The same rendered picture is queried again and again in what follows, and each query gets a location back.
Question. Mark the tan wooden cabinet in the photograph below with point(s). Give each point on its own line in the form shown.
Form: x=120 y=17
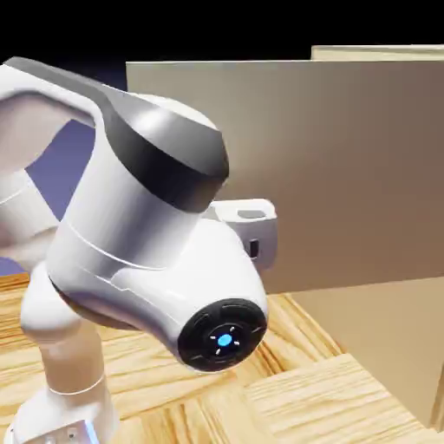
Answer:
x=347 y=166

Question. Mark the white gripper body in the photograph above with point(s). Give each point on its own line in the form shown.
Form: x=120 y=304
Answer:
x=265 y=236

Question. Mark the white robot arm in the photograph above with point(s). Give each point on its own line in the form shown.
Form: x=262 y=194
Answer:
x=138 y=229

